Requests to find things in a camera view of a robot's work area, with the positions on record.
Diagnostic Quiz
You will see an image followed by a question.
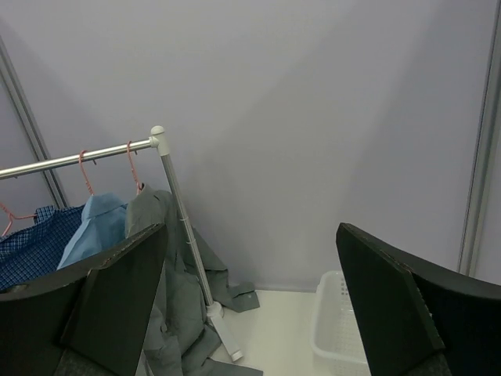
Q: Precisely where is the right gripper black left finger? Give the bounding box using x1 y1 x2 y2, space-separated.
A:
1 224 168 375

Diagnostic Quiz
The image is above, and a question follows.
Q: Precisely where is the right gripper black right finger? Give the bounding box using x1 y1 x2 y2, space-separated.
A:
336 222 500 375

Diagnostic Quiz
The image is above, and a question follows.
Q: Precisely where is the blue checkered shirt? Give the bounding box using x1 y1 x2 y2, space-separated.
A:
1 205 84 290

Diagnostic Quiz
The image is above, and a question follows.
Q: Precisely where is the light blue shirt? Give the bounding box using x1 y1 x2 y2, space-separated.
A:
57 193 127 269

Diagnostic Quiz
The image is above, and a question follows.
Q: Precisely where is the pink hanger of checkered shirt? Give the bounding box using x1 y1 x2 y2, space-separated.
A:
0 203 36 237

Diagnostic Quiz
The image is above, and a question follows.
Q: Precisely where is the grey shirt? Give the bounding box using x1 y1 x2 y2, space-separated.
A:
126 186 261 375

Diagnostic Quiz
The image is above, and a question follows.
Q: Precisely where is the pink hanger of grey shirt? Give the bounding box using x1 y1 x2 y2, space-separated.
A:
126 141 144 195

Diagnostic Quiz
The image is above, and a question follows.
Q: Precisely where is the pink hanger of blue shirt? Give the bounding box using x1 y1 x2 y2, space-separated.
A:
78 150 95 196

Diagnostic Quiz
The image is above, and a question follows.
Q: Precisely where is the white plastic basket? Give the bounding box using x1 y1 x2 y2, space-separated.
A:
309 271 370 375

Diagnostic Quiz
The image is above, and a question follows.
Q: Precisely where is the metal clothes rack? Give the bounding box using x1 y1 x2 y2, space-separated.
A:
1 125 243 362

